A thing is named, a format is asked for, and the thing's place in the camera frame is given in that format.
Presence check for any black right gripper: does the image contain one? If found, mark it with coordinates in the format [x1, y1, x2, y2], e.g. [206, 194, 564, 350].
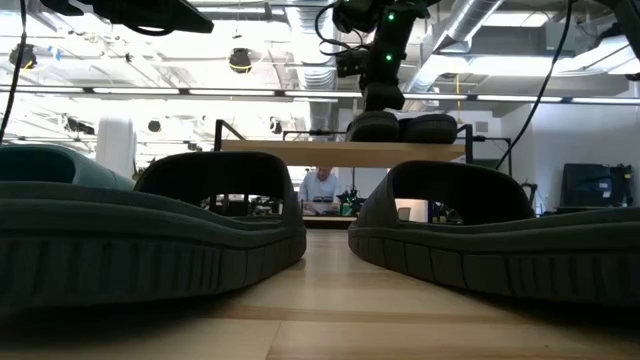
[362, 44, 412, 113]

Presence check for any teal rubber slide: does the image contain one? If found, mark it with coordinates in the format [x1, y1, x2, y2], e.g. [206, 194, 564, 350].
[0, 143, 137, 192]

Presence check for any person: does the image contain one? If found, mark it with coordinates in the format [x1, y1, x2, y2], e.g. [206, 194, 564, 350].
[298, 167, 344, 217]

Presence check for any black ceiling spotlight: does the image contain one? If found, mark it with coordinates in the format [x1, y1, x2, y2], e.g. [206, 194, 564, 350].
[228, 47, 253, 75]
[8, 43, 39, 70]

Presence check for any long ceiling light bar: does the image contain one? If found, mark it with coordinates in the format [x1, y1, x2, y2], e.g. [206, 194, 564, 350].
[0, 85, 640, 105]

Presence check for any large black display screen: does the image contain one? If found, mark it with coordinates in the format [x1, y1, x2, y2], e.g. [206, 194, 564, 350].
[562, 163, 635, 209]

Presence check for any white pillar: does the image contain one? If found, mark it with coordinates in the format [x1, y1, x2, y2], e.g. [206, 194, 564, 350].
[94, 115, 137, 179]

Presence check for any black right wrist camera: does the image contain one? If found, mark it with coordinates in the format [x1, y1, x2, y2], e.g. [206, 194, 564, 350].
[334, 48, 370, 79]

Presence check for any silver ribbed ceiling duct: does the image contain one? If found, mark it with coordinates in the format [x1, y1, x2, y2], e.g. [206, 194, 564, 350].
[287, 0, 341, 132]

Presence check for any wooden shelf with black frame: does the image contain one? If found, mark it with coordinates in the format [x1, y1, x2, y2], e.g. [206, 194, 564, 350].
[213, 118, 514, 177]

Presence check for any silver ceiling air duct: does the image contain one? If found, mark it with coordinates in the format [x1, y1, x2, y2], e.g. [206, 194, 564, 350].
[399, 0, 506, 96]

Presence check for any black aluminium rig frame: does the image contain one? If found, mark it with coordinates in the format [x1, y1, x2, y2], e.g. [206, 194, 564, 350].
[301, 215, 359, 231]

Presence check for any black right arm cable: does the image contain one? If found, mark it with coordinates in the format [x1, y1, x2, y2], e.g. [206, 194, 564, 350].
[493, 0, 574, 172]

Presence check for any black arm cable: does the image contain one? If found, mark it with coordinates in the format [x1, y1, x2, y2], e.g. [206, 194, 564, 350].
[0, 0, 27, 144]
[493, 0, 574, 172]

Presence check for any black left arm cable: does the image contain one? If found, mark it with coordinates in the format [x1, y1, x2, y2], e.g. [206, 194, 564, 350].
[0, 0, 27, 144]

